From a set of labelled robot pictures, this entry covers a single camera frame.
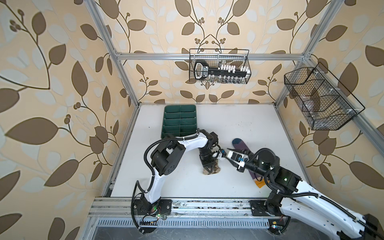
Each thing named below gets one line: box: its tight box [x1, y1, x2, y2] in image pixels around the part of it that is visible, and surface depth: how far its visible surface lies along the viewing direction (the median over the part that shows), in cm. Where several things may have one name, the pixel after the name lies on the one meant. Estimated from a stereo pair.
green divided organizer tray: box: [160, 104, 198, 139], surface depth 107 cm
